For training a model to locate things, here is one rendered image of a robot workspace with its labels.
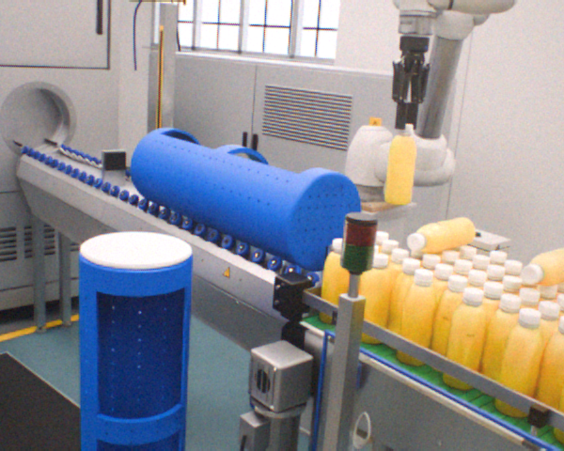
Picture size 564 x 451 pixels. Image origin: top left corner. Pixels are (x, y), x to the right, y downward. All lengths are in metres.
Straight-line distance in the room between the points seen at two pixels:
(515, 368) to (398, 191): 0.62
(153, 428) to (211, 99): 2.99
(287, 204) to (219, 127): 2.68
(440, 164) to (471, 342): 1.21
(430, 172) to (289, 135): 1.61
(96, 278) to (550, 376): 1.01
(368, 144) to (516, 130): 2.24
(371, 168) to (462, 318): 1.20
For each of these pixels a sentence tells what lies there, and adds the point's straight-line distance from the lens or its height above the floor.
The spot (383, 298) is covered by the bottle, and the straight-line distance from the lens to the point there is 1.56.
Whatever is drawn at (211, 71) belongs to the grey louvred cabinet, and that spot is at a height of 1.35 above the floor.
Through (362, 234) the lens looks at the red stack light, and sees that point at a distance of 1.24.
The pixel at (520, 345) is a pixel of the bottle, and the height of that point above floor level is 1.05.
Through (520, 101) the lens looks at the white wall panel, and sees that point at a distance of 4.61.
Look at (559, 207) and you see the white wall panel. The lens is 4.56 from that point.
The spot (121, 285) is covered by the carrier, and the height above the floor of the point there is 0.99.
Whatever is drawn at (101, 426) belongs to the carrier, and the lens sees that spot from 1.81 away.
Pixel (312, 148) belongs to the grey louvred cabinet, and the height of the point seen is 0.99.
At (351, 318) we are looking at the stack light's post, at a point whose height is 1.06.
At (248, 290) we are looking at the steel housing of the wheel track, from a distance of 1.95.
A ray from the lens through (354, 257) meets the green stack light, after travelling 1.25.
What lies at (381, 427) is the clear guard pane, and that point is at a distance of 1.48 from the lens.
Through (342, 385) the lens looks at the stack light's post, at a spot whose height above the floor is 0.92.
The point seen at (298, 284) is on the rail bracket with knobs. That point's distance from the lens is 1.64.
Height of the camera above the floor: 1.56
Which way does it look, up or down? 15 degrees down
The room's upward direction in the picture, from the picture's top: 4 degrees clockwise
